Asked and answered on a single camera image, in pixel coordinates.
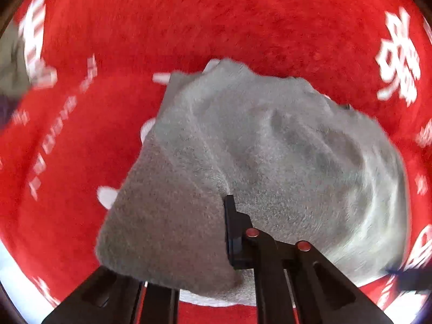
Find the grey fleece garment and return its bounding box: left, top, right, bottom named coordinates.
left=95, top=59, right=409, bottom=306

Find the red blanket white lettering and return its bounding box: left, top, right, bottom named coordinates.
left=1, top=0, right=431, bottom=323

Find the beige and purple clothes pile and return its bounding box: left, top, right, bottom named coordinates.
left=0, top=21, right=30, bottom=130

